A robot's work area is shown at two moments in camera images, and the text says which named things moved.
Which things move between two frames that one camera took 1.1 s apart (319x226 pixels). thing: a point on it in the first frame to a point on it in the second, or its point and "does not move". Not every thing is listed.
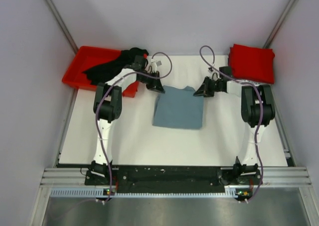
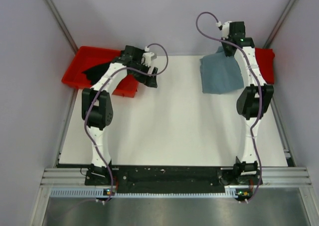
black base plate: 174,178 does not move
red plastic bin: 89,57 does not move
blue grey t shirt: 178,108 to 221,74
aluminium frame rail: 76,177 does not move
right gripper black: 204,90 to 228,54
